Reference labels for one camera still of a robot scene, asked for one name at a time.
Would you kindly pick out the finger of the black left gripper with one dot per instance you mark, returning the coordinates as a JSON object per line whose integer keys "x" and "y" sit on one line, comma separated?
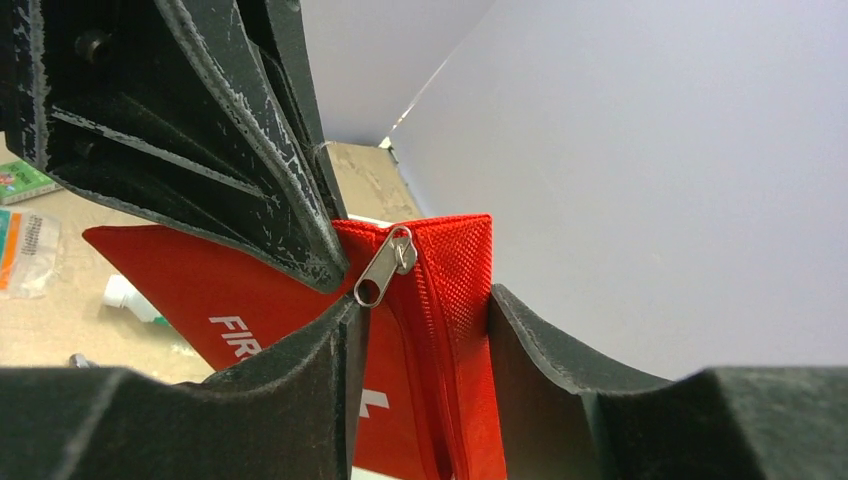
{"x": 197, "y": 115}

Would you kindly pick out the bandage box in bag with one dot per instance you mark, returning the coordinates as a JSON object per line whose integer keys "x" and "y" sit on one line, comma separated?
{"x": 29, "y": 249}

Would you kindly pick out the small green box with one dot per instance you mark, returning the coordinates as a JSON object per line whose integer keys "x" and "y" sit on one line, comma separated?
{"x": 20, "y": 182}

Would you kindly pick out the red first aid pouch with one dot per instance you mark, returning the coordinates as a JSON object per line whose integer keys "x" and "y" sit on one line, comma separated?
{"x": 429, "y": 408}

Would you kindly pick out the white bottle green label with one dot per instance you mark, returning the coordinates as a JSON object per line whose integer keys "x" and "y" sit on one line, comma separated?
{"x": 120, "y": 293}

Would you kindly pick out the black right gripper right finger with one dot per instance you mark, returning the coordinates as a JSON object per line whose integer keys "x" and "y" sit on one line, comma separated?
{"x": 567, "y": 411}

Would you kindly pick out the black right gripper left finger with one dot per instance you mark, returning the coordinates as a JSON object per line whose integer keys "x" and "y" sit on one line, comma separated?
{"x": 289, "y": 412}

